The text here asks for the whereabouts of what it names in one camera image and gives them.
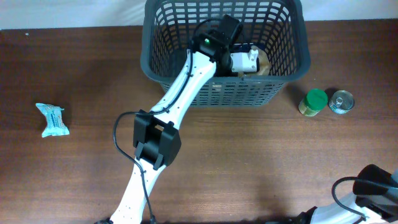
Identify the silver tin can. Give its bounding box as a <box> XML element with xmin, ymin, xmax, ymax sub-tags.
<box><xmin>328</xmin><ymin>90</ymin><xmax>355</xmax><ymax>114</ymax></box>

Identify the blue pasta box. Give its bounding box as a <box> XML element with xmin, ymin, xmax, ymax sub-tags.
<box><xmin>231</xmin><ymin>43</ymin><xmax>266</xmax><ymax>53</ymax></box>

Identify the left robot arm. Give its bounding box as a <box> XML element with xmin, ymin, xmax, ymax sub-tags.
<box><xmin>102</xmin><ymin>15</ymin><xmax>258</xmax><ymax>223</ymax></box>

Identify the tan paper pouch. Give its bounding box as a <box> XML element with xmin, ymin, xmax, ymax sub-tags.
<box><xmin>215</xmin><ymin>47</ymin><xmax>271</xmax><ymax>86</ymax></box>

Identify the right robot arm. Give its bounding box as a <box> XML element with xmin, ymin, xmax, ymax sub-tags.
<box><xmin>291</xmin><ymin>164</ymin><xmax>397</xmax><ymax>224</ymax></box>

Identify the grey plastic shopping basket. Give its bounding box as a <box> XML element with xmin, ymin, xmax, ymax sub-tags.
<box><xmin>141</xmin><ymin>0</ymin><xmax>310</xmax><ymax>107</ymax></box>

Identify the teal wipes packet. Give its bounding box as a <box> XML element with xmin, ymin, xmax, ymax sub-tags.
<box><xmin>35</xmin><ymin>103</ymin><xmax>70</xmax><ymax>138</ymax></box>

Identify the green lid jar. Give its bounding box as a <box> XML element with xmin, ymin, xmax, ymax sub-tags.
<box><xmin>298</xmin><ymin>89</ymin><xmax>328</xmax><ymax>117</ymax></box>

